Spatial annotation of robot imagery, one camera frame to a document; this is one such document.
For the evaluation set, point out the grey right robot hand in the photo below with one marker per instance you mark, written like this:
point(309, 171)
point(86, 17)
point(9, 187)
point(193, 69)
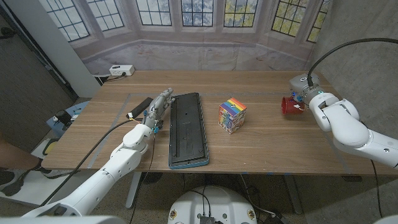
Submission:
point(303, 85)

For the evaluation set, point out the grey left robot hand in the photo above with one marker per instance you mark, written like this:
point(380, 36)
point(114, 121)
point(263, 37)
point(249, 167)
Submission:
point(157, 109)

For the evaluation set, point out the red speckled enamel cup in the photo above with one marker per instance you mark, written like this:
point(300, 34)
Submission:
point(290, 107)

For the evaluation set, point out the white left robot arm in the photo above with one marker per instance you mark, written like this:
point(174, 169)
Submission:
point(109, 174)

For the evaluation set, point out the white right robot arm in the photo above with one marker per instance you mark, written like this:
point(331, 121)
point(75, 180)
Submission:
point(351, 130)

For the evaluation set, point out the rainbow puzzle cube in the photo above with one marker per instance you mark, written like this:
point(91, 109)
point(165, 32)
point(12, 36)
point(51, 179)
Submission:
point(231, 116)

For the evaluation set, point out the small flat black device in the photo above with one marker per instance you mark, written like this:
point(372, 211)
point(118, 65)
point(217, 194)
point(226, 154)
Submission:
point(140, 107)

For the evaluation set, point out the black keyboard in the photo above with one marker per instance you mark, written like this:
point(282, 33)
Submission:
point(187, 130)

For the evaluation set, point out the white power strip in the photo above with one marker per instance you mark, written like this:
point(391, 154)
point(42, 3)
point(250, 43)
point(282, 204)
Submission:
point(122, 70)

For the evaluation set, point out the printed window backdrop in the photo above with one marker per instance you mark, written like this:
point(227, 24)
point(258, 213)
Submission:
point(199, 53)

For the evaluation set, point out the blue floor stand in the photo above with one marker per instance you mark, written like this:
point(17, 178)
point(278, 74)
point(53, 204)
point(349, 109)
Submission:
point(73, 113)

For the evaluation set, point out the grey table leg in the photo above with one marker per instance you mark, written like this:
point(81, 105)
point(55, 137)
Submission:
point(293, 196)
point(133, 189)

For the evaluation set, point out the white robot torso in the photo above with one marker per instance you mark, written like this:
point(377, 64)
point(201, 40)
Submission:
point(214, 202)

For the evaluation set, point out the yellow black floor item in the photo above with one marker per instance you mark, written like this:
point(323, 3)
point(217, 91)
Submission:
point(49, 147)

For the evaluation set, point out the person bare leg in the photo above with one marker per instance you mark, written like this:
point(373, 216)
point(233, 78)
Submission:
point(15, 155)

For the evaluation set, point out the grey black sneaker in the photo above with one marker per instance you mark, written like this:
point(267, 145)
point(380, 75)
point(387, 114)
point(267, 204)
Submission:
point(12, 183)

